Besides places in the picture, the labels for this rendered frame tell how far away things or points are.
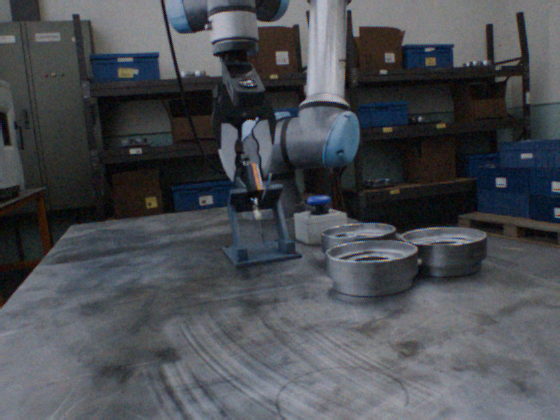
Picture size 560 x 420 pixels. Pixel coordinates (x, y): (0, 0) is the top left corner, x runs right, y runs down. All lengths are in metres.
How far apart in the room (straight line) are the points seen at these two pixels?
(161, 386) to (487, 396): 0.23
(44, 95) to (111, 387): 4.06
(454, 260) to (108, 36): 4.29
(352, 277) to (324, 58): 0.68
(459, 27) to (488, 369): 5.47
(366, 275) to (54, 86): 4.01
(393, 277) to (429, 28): 5.10
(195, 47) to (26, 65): 1.39
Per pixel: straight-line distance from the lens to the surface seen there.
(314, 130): 1.07
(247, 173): 0.78
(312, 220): 0.82
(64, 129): 4.38
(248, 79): 0.73
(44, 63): 4.45
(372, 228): 0.76
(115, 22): 4.72
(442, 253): 0.60
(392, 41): 4.73
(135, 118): 4.60
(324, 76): 1.12
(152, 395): 0.40
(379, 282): 0.54
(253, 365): 0.42
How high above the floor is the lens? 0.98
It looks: 8 degrees down
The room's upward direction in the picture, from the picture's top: 5 degrees counter-clockwise
